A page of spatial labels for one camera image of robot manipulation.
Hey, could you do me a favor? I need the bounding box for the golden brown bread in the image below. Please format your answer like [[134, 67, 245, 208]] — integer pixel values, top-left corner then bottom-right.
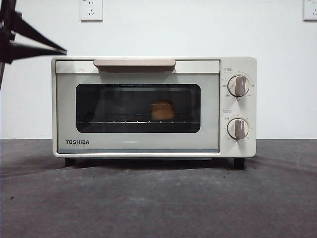
[[150, 100, 175, 122]]

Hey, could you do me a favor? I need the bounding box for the white wall socket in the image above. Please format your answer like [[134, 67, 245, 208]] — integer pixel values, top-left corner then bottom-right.
[[302, 0, 317, 22], [79, 0, 104, 22]]

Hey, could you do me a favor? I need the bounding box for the white toaster oven body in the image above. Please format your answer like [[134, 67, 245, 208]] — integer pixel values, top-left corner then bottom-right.
[[51, 56, 258, 171]]

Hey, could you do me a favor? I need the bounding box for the timer oven knob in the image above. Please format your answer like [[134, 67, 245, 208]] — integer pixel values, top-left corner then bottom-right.
[[226, 118, 249, 140]]

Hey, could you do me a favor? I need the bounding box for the oven door with beige handle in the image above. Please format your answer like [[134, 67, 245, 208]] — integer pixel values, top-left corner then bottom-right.
[[55, 59, 220, 154]]

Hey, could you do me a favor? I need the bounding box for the temperature oven knob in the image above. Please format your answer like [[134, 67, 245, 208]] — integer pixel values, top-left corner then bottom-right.
[[227, 75, 251, 97]]

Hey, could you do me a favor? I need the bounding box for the metal wire oven rack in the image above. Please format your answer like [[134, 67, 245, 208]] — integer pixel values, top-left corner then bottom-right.
[[76, 113, 199, 125]]

